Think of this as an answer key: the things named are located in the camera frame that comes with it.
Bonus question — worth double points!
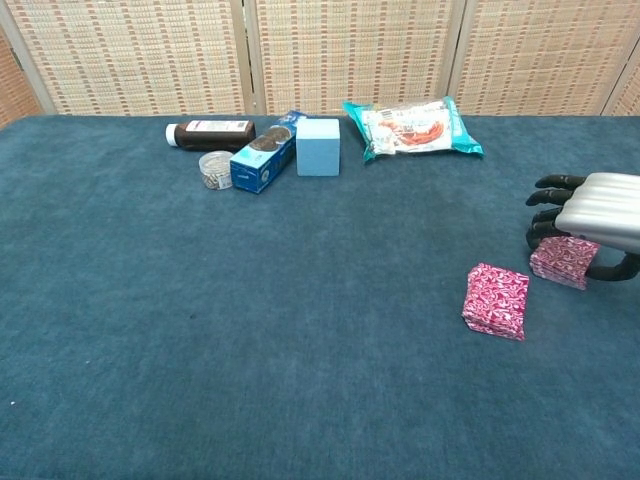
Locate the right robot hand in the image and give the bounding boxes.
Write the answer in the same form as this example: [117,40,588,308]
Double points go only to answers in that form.
[525,172,640,283]

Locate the pink patterned napkin pack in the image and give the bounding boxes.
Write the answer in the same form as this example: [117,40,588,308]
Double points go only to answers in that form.
[529,235,600,292]

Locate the woven folding screen panel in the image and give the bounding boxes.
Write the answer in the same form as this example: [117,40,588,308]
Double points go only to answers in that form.
[0,24,46,129]
[447,0,640,117]
[243,0,469,117]
[0,0,257,117]
[602,59,640,117]

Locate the teal snack bag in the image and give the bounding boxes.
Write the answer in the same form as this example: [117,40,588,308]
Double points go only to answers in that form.
[342,96,485,164]

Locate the light blue foam cube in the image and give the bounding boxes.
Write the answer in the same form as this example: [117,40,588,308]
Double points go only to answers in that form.
[295,117,342,178]

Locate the blue cookie box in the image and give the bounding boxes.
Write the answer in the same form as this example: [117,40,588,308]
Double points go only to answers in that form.
[229,110,310,195]

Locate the blue tablecloth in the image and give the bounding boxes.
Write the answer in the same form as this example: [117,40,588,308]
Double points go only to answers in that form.
[0,113,640,480]

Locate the clear round plastic jar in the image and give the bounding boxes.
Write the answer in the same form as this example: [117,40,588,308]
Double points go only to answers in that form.
[198,150,235,191]

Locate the brown bottle with white cap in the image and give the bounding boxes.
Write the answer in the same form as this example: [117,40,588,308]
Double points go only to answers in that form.
[165,118,257,153]

